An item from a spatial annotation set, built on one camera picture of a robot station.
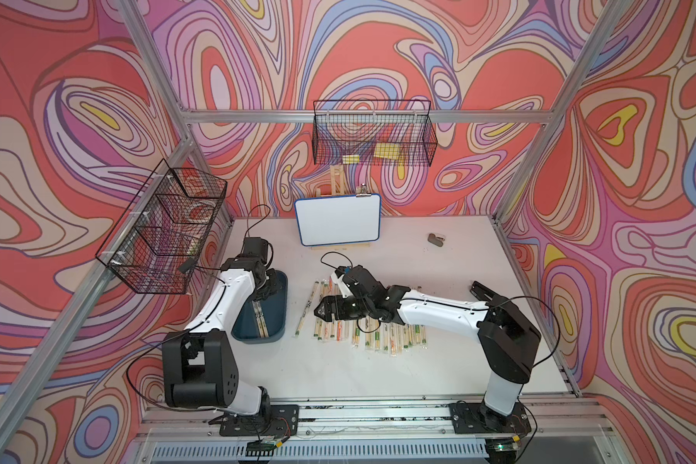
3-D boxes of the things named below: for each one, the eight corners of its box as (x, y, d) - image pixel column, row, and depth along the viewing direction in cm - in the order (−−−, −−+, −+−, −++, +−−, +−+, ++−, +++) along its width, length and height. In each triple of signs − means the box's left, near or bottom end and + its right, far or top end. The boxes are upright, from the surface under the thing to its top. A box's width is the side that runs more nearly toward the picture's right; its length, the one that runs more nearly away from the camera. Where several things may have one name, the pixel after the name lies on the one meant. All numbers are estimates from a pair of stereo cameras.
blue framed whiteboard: (303, 252, 110) (294, 210, 93) (304, 240, 114) (295, 197, 97) (377, 248, 112) (382, 205, 94) (375, 237, 115) (380, 193, 98)
